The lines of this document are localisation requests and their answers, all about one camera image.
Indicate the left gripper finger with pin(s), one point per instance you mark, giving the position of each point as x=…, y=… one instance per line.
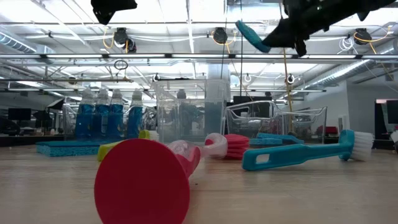
x=107, y=9

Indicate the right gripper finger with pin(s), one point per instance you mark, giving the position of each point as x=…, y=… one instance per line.
x=301, y=46
x=281, y=37

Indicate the blue dish soap bottle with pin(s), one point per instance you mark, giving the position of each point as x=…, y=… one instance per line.
x=115, y=121
x=101, y=121
x=84, y=121
x=135, y=121

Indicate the green dish brush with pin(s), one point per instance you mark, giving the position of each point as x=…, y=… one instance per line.
x=104, y=151

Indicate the red suction cup dish brush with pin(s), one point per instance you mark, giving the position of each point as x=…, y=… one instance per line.
x=141, y=185

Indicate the black computer monitor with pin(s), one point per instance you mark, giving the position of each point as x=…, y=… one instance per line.
x=19, y=114
x=248, y=99

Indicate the blue dish brush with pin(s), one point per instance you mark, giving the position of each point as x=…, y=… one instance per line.
x=295, y=154

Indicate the person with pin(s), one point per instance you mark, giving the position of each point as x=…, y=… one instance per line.
x=181, y=94

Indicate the clear plastic storage box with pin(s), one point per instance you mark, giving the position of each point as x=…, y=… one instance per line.
x=168, y=124

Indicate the silver ventilation duct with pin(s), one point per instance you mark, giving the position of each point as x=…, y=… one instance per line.
x=15, y=43
x=342, y=73

